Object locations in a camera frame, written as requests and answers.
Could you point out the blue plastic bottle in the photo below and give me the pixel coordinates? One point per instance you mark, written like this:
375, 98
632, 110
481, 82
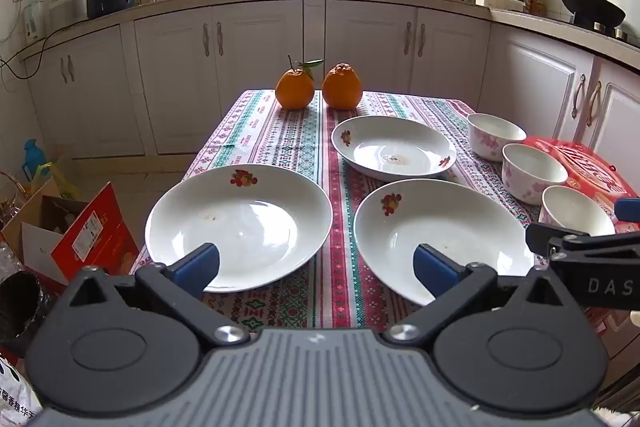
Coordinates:
35, 157

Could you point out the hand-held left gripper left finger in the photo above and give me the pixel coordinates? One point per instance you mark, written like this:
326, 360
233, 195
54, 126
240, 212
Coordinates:
197, 267

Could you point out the white printed bag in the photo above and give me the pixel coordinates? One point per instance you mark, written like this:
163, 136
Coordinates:
15, 392

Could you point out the person's cream sweater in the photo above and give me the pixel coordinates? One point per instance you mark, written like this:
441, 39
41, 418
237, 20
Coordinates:
620, 419

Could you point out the open cardboard box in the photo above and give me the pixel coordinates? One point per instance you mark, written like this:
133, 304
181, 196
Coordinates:
35, 227

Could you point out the red printed gift box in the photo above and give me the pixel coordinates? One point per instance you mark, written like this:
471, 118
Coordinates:
595, 167

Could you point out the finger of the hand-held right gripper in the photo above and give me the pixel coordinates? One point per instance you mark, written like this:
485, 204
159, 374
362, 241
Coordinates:
629, 210
555, 239

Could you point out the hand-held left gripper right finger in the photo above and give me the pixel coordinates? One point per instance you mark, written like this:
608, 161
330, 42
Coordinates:
435, 269

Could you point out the bumpy orange without leaf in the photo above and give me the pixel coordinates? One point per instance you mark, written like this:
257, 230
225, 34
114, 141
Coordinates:
342, 89

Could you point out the patterned striped tablecloth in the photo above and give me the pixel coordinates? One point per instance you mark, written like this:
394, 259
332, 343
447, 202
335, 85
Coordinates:
300, 142

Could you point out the white bowl with pink flowers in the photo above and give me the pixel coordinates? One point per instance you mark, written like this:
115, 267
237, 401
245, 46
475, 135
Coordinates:
575, 212
532, 172
495, 132

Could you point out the white plastic tray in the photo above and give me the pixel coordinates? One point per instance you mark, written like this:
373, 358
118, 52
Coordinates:
497, 1

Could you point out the white electric jug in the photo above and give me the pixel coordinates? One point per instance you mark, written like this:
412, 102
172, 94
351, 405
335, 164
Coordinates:
34, 22

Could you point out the black gas stove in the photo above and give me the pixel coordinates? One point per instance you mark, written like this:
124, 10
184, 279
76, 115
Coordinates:
605, 31

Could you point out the white plate with fruit decal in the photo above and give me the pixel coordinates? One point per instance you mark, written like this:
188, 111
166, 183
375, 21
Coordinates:
450, 227
250, 222
395, 142

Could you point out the orange with green leaf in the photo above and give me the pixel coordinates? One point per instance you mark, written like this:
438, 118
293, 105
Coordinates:
295, 89

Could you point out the black bin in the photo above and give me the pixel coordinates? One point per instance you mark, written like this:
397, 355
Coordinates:
22, 312

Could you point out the white kitchen cabinets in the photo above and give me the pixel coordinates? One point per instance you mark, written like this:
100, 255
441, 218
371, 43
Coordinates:
250, 72

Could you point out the yellow green bag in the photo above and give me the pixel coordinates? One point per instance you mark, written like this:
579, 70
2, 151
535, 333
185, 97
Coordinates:
62, 184

